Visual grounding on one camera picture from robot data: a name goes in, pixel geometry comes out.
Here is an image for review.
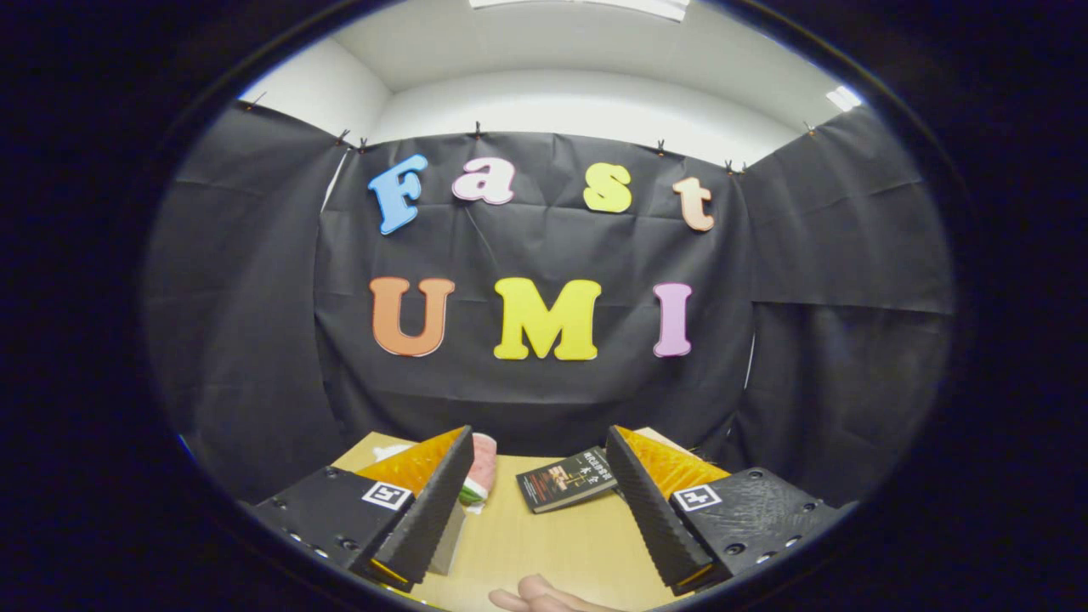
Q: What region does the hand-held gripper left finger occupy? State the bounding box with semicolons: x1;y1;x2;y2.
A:
253;425;475;594

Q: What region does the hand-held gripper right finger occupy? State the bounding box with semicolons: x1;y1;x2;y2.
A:
606;425;842;598

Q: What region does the beige fabric storage box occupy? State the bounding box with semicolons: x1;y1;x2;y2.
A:
425;501;467;577

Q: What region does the watermelon slice plush toy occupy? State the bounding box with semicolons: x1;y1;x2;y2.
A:
459;432;498;513

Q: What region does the tan cover book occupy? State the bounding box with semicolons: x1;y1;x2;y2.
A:
633;428;694;456

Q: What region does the black cover book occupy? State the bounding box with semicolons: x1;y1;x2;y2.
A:
516;446;620;515

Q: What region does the long ceiling light panel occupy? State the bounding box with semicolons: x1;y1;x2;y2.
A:
469;0;689;22

